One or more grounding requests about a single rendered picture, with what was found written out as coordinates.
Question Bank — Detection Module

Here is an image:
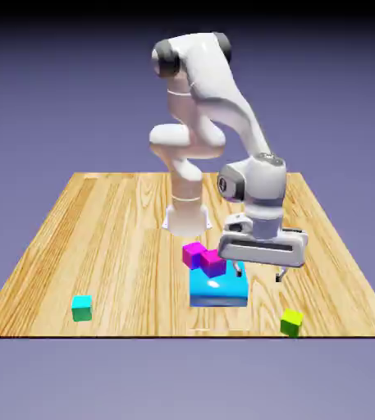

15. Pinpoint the small cyan cube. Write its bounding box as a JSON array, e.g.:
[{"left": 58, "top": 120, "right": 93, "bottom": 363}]
[{"left": 71, "top": 294, "right": 94, "bottom": 322}]

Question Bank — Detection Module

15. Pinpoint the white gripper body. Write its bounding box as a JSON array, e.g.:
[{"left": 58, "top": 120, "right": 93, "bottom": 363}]
[{"left": 217, "top": 226, "right": 309, "bottom": 268}]

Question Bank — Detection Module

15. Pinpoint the small magenta cube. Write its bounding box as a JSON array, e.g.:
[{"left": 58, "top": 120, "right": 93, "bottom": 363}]
[
  {"left": 200, "top": 249, "right": 227, "bottom": 279},
  {"left": 182, "top": 242, "right": 208, "bottom": 271}
]

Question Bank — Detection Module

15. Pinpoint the small yellow-green cube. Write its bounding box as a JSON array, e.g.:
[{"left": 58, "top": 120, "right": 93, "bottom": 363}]
[{"left": 279, "top": 308, "right": 304, "bottom": 338}]

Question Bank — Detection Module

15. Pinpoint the large blue box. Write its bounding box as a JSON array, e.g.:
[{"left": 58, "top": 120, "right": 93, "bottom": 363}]
[{"left": 189, "top": 260, "right": 249, "bottom": 308}]

